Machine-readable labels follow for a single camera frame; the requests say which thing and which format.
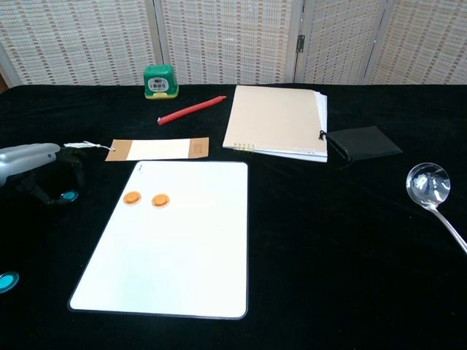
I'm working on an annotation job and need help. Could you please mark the kraft bookmark with tassel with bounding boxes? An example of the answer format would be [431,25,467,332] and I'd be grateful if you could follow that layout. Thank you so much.
[63,137,210,163]

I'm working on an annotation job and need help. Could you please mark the silver metal ladle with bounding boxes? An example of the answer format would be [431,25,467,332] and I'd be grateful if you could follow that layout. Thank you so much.
[406,162,467,256]

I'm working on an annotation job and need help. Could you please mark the green cube box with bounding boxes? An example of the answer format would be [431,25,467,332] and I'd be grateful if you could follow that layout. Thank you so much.
[142,64,180,100]

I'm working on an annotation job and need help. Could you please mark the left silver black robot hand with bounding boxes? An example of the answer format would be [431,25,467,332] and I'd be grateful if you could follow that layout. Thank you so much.
[0,142,88,207]

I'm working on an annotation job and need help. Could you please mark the woven folding screen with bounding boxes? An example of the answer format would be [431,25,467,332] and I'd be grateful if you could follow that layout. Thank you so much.
[0,0,467,88]

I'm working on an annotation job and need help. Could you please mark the beige spiral notebook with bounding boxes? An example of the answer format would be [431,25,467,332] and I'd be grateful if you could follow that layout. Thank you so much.
[222,85,329,163]

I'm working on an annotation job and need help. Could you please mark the black drawstring pouch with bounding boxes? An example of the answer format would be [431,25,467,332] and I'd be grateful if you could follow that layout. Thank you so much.
[318,125,404,169]

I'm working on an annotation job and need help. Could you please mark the white magnetic board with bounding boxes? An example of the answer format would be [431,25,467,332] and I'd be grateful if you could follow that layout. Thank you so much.
[68,160,250,321]

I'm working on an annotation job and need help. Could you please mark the black table cloth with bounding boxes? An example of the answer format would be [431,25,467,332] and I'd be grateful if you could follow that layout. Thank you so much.
[0,82,467,350]

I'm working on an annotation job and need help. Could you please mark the red pencil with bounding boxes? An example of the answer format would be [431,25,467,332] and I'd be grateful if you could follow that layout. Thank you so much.
[157,95,228,126]

